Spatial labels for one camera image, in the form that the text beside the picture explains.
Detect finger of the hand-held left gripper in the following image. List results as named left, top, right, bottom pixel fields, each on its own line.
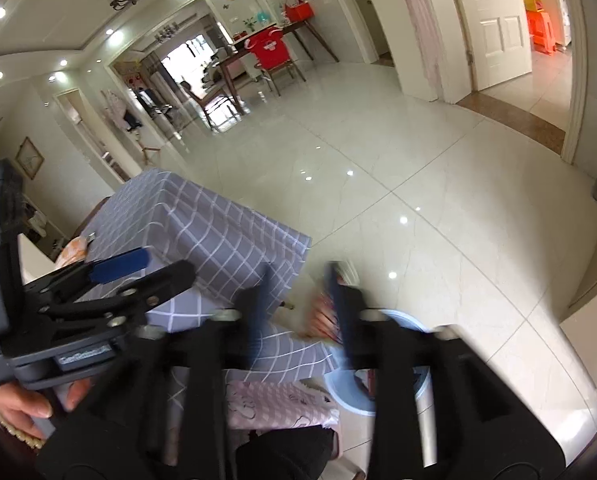
left=41, top=260, right=198, bottom=333
left=24, top=247, right=152, bottom=307

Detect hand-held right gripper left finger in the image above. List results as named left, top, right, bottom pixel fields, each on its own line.
left=36, top=260, right=284, bottom=480

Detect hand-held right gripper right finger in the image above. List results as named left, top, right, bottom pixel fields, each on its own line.
left=325, top=260, right=566, bottom=480

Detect red striped wrapper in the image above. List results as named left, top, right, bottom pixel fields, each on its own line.
left=305, top=260, right=360, bottom=348

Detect white plastic bin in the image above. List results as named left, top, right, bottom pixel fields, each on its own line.
left=323, top=307, right=435, bottom=414

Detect person's left hand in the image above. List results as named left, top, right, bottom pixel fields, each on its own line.
left=0, top=378, right=92, bottom=437

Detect white clothes rack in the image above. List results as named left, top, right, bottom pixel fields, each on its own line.
left=21, top=194, right=72, bottom=262

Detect pink orange wrapper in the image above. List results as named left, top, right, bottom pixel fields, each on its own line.
left=55, top=234, right=89, bottom=267

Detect framed picture with white mat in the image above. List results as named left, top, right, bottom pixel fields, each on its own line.
left=16, top=136, right=45, bottom=180

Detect grey checkered tablecloth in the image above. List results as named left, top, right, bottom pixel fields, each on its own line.
left=71, top=167, right=340, bottom=397

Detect pink printed cloth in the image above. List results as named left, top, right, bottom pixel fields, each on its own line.
left=223, top=379, right=341, bottom=432

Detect wooden coat stand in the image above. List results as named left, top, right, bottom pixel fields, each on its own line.
left=128, top=125, right=162, bottom=167

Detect person's black pants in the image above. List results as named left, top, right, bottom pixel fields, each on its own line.
left=232, top=424, right=337, bottom=480

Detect pink hanging clothes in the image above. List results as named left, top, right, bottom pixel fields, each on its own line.
left=103, top=89, right=144, bottom=134

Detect empty wooden chair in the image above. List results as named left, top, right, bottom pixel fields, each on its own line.
left=181, top=80, right=247, bottom=132

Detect wooden dining table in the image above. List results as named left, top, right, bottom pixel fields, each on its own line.
left=213, top=21, right=340, bottom=107

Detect wooden chair with red bag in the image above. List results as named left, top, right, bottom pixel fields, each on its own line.
left=251, top=30, right=307, bottom=97

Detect red bag with white print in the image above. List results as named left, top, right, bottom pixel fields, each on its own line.
left=246, top=27, right=292, bottom=69

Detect pink lace curtain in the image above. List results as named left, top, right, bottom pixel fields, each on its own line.
left=391, top=0, right=445, bottom=104

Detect plain red bag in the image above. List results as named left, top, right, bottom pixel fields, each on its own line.
left=284, top=0, right=313, bottom=22

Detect white panel door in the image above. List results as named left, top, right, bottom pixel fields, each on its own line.
left=445, top=0, right=533, bottom=94

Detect orange plastic stool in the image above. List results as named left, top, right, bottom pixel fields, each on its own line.
left=525, top=9, right=562, bottom=54

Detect white bead bracelet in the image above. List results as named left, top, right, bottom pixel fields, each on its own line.
left=0, top=412, right=45, bottom=454

